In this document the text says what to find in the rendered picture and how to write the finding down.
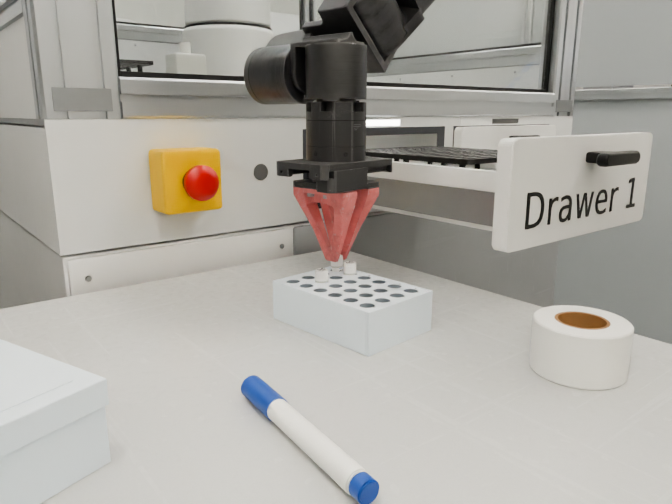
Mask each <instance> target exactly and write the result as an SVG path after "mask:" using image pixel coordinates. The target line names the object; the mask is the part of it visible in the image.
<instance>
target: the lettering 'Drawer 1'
mask: <svg viewBox="0 0 672 504"><path fill-rule="evenodd" d="M631 182H632V188H631V196H630V204H628V205H626V208H630V207H635V203H633V204H632V199H633V191H634V183H635V177H634V178H631V179H630V180H629V183H631ZM616 191H619V187H616V188H615V189H614V188H612V191H611V200H610V208H609V212H611V211H612V203H613V196H614V193H615V192H616ZM601 193H604V194H605V199H603V200H599V196H600V195H601ZM576 195H577V218H581V214H582V209H583V205H584V201H585V216H586V217H588V216H589V212H590V208H591V204H592V199H593V195H594V191H593V192H592V193H591V197H590V201H589V206H588V205H587V193H584V195H583V200H582V204H581V208H580V202H579V194H576ZM533 196H537V197H539V198H540V201H541V212H540V216H539V219H538V220H537V222H535V223H534V224H531V225H529V212H530V200H531V197H533ZM558 199H559V197H555V198H554V199H553V200H552V198H550V199H549V210H548V221H547V225H550V220H551V210H552V205H553V203H554V202H555V201H558ZM565 199H568V200H569V205H565V206H563V207H562V208H561V209H560V212H559V221H560V222H565V221H566V220H567V219H568V221H569V220H570V219H571V209H572V198H571V196H569V195H566V196H563V197H562V198H561V202H562V201H563V200H565ZM604 202H607V191H606V190H605V189H602V190H601V191H600V192H599V193H598V195H597V198H596V203H595V209H596V212H597V214H603V213H604V212H606V208H605V209H604V210H602V211H599V209H598V204H599V203H604ZM567 208H569V211H568V214H567V216H566V218H564V219H563V218H562V211H563V210H564V209H567ZM543 214H544V197H543V195H542V194H541V193H539V192H532V193H528V195H527V207H526V220H525V230H526V229H531V228H534V227H536V226H537V225H539V223H540V222H541V220H542V218H543Z"/></svg>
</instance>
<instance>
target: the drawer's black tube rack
mask: <svg viewBox="0 0 672 504"><path fill-rule="evenodd" d="M497 154H498V150H492V149H475V148H458V147H441V146H413V147H394V148H374V149H366V156H369V157H380V158H392V159H394V161H397V162H399V159H403V162H408V163H409V160H414V161H426V162H428V163H427V164H429V165H435V164H433V162H437V163H441V165H440V166H447V163H449V164H454V163H455V159H458V158H472V157H485V156H497Z"/></svg>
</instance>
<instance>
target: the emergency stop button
mask: <svg viewBox="0 0 672 504"><path fill-rule="evenodd" d="M218 188H219V178H218V175H217V173H216V172H215V171H214V170H213V169H212V168H211V167H209V166H205V165H196V166H194V167H192V168H191V169H189V170H188V172H187V173H186V175H185V177H184V189H185V191H186V193H187V194H188V196H189V197H191V198H192V199H194V200H197V201H207V200H209V199H211V198H213V197H214V196H215V194H216V193H217V191H218Z"/></svg>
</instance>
